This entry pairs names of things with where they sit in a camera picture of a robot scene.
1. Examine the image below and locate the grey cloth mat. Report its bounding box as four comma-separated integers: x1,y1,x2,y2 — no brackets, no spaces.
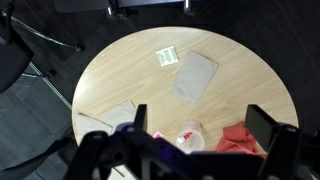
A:
172,50,219,105

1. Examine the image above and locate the small pink item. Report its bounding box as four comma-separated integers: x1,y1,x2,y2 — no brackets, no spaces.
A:
152,130,165,139

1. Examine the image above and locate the clear plastic cup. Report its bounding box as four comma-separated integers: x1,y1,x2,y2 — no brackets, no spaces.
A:
175,119,205,154

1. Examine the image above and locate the red marker white cap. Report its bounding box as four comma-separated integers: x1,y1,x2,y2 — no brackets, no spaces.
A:
176,131,194,145

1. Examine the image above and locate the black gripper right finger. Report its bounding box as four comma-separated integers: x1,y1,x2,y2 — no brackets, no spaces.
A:
244,103,302,180

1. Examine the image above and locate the black mesh office chair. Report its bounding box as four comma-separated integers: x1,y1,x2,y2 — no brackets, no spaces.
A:
0,135,78,180

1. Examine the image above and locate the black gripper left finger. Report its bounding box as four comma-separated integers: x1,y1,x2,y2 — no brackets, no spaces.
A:
133,103,148,132

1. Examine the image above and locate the black rounded chair seat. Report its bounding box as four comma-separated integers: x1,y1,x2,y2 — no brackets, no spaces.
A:
0,0,35,95

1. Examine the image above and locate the dark chair base with casters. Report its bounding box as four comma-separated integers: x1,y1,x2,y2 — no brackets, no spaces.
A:
53,0,196,18

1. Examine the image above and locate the red fleece cloth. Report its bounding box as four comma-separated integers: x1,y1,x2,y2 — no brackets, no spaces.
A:
214,121,268,156

